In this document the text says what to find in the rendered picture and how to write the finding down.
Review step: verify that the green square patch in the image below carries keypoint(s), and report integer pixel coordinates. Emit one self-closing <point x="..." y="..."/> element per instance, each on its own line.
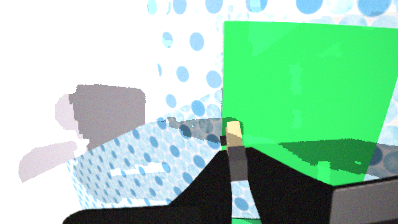
<point x="312" y="96"/>

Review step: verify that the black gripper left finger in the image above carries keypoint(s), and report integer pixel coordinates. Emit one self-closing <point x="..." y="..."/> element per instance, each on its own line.
<point x="207" y="200"/>

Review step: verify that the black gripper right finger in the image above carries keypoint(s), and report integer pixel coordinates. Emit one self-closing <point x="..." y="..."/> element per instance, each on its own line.
<point x="283" y="195"/>

